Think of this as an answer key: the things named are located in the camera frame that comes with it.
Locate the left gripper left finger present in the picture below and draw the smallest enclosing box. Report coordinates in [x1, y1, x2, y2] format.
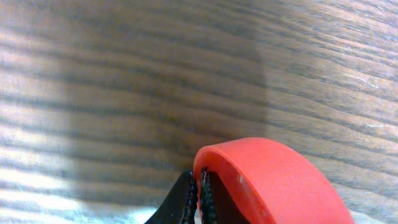
[145, 170, 198, 224]

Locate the red plastic measuring scoop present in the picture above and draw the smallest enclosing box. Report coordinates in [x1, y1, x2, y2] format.
[193, 138, 354, 224]

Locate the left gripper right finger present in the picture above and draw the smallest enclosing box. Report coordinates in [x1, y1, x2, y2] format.
[200, 167, 218, 224]

